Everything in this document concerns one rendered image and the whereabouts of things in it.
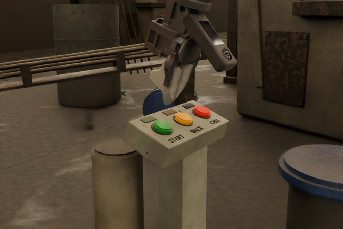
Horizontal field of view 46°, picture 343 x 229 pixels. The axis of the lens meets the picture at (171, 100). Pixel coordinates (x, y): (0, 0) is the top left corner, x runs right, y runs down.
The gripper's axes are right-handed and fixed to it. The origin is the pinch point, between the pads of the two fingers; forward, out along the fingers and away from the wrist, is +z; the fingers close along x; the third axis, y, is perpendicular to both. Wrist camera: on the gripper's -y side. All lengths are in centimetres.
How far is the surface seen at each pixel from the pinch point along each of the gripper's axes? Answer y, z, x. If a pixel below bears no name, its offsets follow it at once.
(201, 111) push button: -0.4, 5.6, -13.8
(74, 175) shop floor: 80, 100, -64
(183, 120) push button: -0.8, 5.6, -5.9
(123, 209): 3.3, 30.4, 0.3
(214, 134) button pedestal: -5.4, 8.8, -13.5
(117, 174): 7.0, 22.6, 1.1
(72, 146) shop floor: 114, 112, -94
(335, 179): -30.2, 13.9, -35.2
